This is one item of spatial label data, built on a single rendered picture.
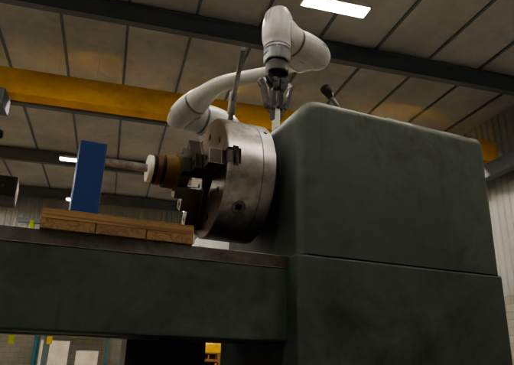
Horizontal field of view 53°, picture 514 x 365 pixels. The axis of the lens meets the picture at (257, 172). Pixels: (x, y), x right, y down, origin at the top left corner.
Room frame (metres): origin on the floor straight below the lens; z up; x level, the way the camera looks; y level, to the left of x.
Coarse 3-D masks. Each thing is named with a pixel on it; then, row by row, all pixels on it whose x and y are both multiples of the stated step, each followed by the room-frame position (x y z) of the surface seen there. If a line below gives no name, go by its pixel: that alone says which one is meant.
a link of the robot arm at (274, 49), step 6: (276, 42) 1.43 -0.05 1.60; (282, 42) 1.43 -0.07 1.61; (264, 48) 1.46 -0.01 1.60; (270, 48) 1.44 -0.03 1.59; (276, 48) 1.43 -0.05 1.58; (282, 48) 1.43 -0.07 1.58; (288, 48) 1.45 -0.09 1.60; (264, 54) 1.47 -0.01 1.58; (270, 54) 1.44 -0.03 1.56; (276, 54) 1.43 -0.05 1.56; (282, 54) 1.43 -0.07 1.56; (288, 54) 1.45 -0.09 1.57; (264, 60) 1.47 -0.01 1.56; (288, 60) 1.46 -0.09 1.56
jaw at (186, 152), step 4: (188, 144) 1.31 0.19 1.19; (192, 144) 1.30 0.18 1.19; (196, 144) 1.31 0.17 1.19; (200, 144) 1.31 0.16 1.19; (184, 148) 1.28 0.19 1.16; (188, 148) 1.28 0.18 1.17; (192, 148) 1.29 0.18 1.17; (196, 148) 1.29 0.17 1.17; (200, 148) 1.30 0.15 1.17; (184, 152) 1.27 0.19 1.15; (188, 152) 1.27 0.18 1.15; (192, 152) 1.28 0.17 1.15; (196, 152) 1.28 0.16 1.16; (200, 152) 1.29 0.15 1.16; (204, 152) 1.30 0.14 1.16; (184, 156) 1.26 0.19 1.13; (188, 156) 1.26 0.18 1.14; (192, 156) 1.27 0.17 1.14
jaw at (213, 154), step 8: (208, 152) 1.13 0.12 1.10; (216, 152) 1.13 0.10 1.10; (224, 152) 1.14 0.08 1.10; (232, 152) 1.13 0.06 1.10; (184, 160) 1.18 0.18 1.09; (192, 160) 1.19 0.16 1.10; (200, 160) 1.17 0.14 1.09; (208, 160) 1.13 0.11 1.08; (216, 160) 1.13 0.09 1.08; (224, 160) 1.14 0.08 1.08; (232, 160) 1.13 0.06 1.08; (184, 168) 1.18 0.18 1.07; (192, 168) 1.18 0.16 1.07; (200, 168) 1.17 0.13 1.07; (208, 168) 1.17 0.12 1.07; (216, 168) 1.16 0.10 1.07; (192, 176) 1.21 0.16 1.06; (200, 176) 1.21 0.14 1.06; (208, 176) 1.21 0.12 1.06
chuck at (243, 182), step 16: (208, 128) 1.28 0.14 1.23; (224, 128) 1.16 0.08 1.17; (240, 128) 1.17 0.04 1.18; (208, 144) 1.27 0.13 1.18; (224, 144) 1.15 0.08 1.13; (240, 144) 1.14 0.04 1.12; (256, 144) 1.16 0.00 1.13; (240, 160) 1.14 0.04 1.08; (256, 160) 1.15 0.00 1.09; (224, 176) 1.14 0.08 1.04; (240, 176) 1.14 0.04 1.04; (256, 176) 1.15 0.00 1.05; (208, 192) 1.25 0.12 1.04; (224, 192) 1.14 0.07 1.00; (240, 192) 1.15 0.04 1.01; (256, 192) 1.17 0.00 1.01; (208, 208) 1.24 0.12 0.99; (224, 208) 1.17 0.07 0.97; (208, 224) 1.23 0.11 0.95; (224, 224) 1.21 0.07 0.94; (240, 224) 1.22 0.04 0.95; (224, 240) 1.29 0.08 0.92
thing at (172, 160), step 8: (160, 160) 1.18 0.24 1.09; (168, 160) 1.19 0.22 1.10; (176, 160) 1.20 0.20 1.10; (160, 168) 1.18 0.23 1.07; (168, 168) 1.19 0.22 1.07; (176, 168) 1.19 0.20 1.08; (160, 176) 1.19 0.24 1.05; (168, 176) 1.19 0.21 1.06; (176, 176) 1.20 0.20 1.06; (184, 176) 1.22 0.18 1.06; (160, 184) 1.24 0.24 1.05; (168, 184) 1.21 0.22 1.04; (176, 184) 1.21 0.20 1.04; (184, 184) 1.24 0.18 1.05
